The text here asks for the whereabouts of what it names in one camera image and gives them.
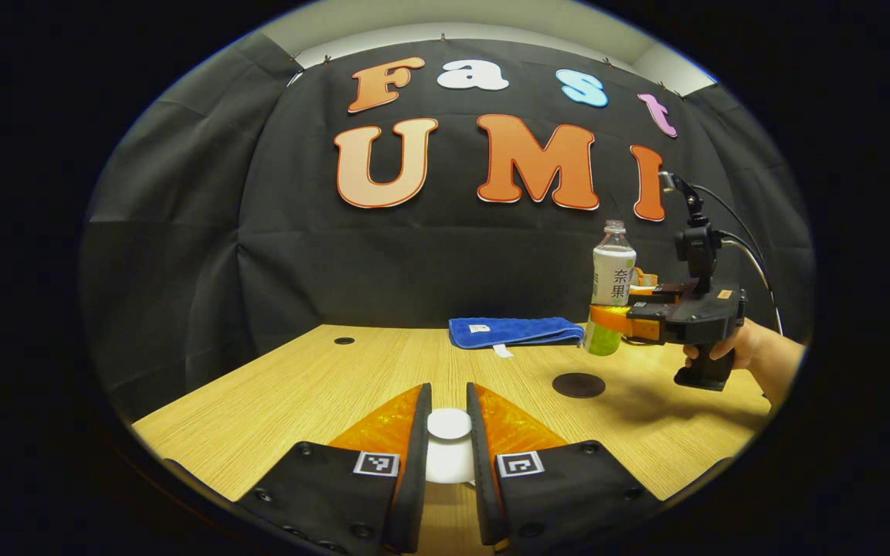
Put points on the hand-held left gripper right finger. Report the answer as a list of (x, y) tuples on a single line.
[(484, 494)]

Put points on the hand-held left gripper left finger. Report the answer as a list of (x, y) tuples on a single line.
[(414, 494)]

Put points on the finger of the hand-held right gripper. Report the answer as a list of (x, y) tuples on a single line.
[(669, 290), (615, 318)]

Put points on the green white water bottle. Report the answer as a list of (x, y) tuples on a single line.
[(613, 270)]

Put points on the dark brown round coaster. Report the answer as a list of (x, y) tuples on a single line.
[(579, 385)]

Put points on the white toaster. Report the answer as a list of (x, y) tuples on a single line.
[(646, 282)]

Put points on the blue towel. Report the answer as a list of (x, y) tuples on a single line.
[(514, 330)]

